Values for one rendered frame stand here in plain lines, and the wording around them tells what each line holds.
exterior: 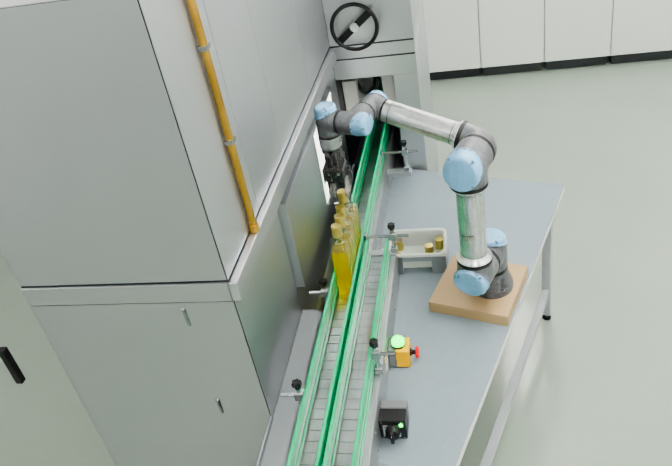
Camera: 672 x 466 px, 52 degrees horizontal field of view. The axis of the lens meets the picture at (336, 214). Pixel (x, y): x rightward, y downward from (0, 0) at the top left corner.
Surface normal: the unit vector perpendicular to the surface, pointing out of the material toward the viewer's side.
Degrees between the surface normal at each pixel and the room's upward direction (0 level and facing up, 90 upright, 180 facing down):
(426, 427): 0
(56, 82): 90
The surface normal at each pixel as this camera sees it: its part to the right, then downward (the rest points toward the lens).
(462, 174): -0.51, 0.44
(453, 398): -0.16, -0.82
